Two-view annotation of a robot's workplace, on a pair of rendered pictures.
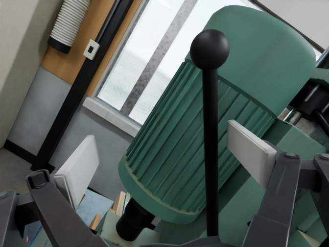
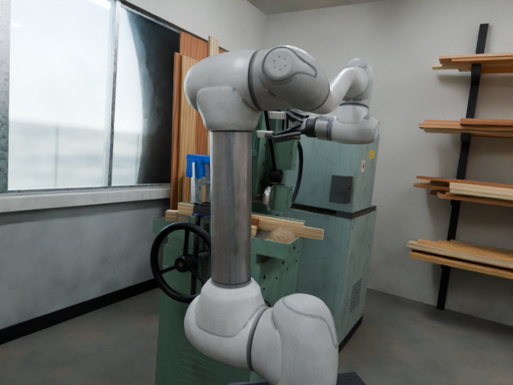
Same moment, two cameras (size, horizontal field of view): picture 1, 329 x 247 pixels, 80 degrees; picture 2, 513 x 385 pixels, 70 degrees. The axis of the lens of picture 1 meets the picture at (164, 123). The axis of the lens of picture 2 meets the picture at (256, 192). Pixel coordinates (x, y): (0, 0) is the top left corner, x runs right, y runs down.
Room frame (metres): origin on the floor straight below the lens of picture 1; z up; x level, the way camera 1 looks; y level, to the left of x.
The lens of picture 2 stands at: (-0.63, 1.17, 1.22)
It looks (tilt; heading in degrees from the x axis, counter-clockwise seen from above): 6 degrees down; 305
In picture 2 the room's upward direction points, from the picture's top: 5 degrees clockwise
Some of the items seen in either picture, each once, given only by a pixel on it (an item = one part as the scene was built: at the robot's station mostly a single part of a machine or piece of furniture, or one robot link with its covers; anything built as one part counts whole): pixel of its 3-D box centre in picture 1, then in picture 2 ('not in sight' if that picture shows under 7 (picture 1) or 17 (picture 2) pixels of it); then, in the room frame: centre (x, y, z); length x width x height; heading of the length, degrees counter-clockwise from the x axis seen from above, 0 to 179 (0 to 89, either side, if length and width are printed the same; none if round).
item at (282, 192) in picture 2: not in sight; (280, 197); (0.23, -0.27, 1.02); 0.09 x 0.07 x 0.12; 13
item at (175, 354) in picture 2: not in sight; (231, 331); (0.38, -0.17, 0.36); 0.58 x 0.45 x 0.71; 103
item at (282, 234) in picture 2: not in sight; (282, 233); (0.07, -0.03, 0.92); 0.14 x 0.09 x 0.04; 103
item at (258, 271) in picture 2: not in sight; (239, 250); (0.37, -0.18, 0.76); 0.57 x 0.45 x 0.09; 103
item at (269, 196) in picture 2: not in sight; (269, 197); (0.25, -0.21, 1.02); 0.12 x 0.03 x 0.12; 103
